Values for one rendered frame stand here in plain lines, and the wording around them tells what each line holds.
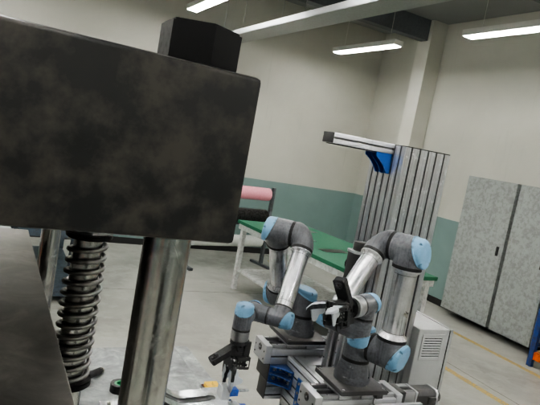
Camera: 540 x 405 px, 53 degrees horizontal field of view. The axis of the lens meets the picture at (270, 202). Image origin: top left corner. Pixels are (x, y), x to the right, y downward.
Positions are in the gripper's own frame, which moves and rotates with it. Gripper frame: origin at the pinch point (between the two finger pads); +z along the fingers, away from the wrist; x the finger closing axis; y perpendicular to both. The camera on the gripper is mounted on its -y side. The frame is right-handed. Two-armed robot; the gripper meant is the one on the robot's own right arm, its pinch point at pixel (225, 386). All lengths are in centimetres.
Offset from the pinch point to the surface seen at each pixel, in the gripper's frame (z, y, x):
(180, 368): 13.6, -2.7, 44.7
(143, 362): -71, -77, -125
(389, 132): -156, 529, 579
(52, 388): -61, -85, -111
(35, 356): -61, -86, -100
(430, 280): 9, 318, 208
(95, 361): 14, -41, 55
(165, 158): -97, -79, -129
